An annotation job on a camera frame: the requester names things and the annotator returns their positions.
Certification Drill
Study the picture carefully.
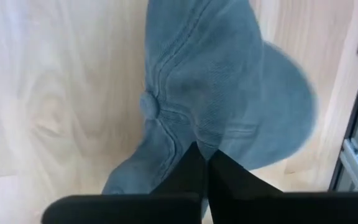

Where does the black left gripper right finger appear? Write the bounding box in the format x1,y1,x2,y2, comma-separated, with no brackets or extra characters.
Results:
208,149,358,224

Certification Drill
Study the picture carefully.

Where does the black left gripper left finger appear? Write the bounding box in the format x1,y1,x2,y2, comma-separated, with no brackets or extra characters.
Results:
42,141,208,224

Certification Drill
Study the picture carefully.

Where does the blue-grey cotton cap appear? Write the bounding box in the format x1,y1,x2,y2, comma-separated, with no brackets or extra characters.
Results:
102,0,318,218

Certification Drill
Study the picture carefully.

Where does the silver aluminium profile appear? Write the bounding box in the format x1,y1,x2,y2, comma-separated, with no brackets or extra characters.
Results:
337,138,358,191

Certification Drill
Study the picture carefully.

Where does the black frame strip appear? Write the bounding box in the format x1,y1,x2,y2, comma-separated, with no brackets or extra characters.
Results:
328,55,358,192

